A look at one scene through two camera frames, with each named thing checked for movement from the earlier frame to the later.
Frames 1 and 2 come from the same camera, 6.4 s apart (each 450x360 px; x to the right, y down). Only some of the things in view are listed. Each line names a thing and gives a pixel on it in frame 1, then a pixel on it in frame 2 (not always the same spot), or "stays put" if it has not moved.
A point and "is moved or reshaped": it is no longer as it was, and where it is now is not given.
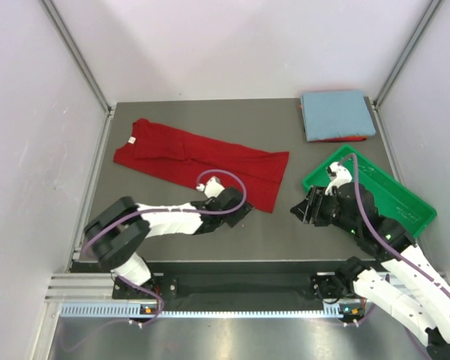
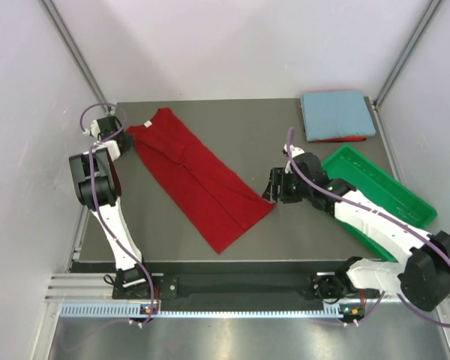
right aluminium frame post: [432, 11] stays put
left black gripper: [239, 214] → [129, 141]
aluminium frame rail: [81, 286] stays put
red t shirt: [160, 151] is moved or reshaped
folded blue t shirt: [328, 115] stays put
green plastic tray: [394, 202] stays put
